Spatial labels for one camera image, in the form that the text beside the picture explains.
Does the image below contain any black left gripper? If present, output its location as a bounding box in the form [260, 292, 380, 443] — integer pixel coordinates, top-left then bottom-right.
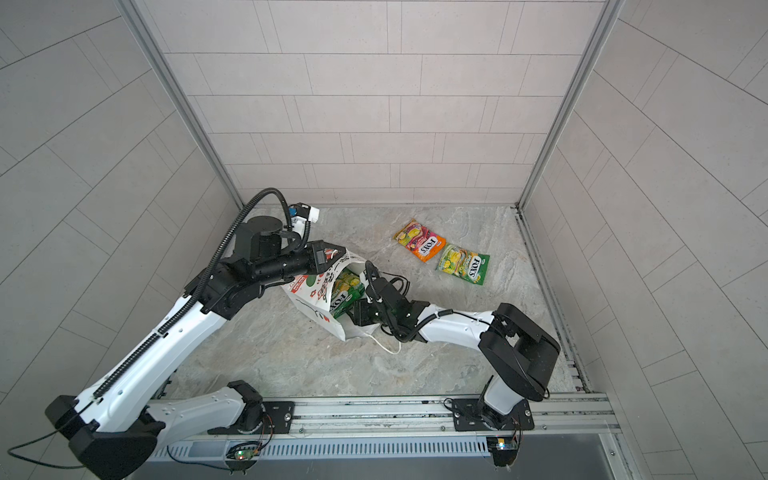
[251, 242, 348, 289]

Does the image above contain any floral white paper bag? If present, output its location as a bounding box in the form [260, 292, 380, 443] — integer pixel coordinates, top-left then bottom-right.
[282, 252, 401, 355]

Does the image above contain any orange pink Fox's candy bag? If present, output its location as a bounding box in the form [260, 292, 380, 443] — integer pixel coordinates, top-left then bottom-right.
[393, 219, 447, 262]

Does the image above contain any green Fox's spring tea bag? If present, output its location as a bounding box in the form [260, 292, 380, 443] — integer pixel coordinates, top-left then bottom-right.
[436, 244, 490, 285]

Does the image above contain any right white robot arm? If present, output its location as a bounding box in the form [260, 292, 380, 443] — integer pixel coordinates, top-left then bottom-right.
[351, 261, 561, 432]

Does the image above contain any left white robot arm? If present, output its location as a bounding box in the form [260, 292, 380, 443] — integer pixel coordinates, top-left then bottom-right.
[45, 188, 346, 479]

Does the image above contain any left green circuit board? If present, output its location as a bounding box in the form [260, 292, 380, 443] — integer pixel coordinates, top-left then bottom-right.
[225, 441, 262, 462]

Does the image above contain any green circuit board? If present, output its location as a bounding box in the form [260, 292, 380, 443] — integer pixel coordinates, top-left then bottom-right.
[225, 441, 262, 462]
[486, 437, 520, 468]

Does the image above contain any right green circuit board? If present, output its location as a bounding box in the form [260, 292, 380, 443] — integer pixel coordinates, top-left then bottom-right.
[486, 437, 520, 468]

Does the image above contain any white ventilation grille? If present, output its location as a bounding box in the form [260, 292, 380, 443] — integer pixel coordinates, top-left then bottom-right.
[150, 436, 490, 464]

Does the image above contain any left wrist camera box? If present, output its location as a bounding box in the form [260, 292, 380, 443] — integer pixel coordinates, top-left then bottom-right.
[289, 203, 320, 229]

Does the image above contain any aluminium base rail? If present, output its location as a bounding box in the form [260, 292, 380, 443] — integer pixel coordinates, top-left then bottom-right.
[143, 394, 619, 439]

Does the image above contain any aluminium left corner post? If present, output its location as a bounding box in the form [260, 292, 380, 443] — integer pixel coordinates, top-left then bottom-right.
[115, 0, 243, 207]

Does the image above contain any aluminium corner post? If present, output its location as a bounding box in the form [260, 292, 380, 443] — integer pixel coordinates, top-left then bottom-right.
[517, 0, 623, 212]
[115, 0, 243, 207]

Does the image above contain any aluminium right corner post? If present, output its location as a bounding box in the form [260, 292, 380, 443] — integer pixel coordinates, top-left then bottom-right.
[517, 0, 623, 212]

